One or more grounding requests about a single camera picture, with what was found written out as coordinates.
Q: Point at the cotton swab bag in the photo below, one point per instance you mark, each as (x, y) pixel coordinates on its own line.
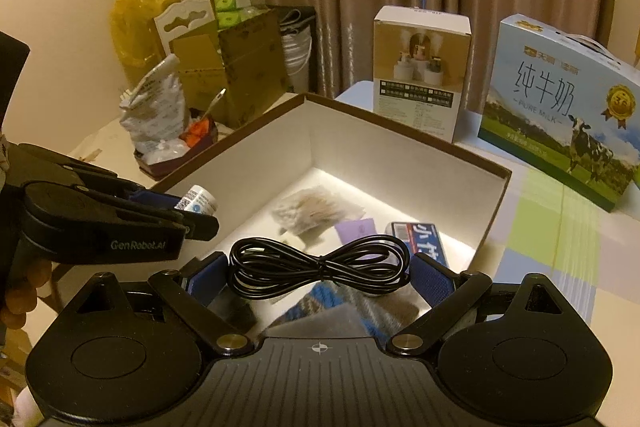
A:
(310, 212)

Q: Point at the white pill bottle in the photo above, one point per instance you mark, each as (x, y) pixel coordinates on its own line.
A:
(200, 202)

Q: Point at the brown cardboard storage box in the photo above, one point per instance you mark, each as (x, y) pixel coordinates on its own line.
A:
(400, 157)

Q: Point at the small maroon box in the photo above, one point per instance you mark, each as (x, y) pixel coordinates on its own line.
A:
(160, 167)

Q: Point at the orange packet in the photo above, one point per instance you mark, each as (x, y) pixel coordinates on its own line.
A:
(195, 132)

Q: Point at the silver foil bag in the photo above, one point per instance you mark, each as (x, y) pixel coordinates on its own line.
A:
(155, 112)

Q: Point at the cow print milk carton box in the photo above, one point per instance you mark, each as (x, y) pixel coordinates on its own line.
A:
(540, 97)

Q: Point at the small white product box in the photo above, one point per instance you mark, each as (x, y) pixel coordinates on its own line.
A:
(420, 72)

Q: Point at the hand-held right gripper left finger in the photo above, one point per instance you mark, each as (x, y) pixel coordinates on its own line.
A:
(210, 274)

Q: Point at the stack of white tubs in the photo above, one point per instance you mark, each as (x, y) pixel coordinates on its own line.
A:
(296, 57)

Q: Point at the person's left hand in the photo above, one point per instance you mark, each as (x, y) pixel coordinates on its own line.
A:
(25, 292)

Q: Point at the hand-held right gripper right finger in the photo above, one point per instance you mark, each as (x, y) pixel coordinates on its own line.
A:
(430, 279)

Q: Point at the striped knit cloth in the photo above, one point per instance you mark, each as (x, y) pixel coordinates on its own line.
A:
(330, 309)

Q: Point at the clear floss pick box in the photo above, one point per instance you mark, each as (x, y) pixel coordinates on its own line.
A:
(425, 239)

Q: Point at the yellow plastic bag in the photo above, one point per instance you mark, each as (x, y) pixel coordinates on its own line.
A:
(140, 22)

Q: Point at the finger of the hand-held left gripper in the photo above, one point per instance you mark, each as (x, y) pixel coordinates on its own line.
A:
(200, 229)
(150, 201)

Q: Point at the purple tube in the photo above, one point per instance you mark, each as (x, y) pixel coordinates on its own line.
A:
(355, 232)

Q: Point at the loose green tissue packs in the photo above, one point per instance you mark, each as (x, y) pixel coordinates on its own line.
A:
(235, 7)

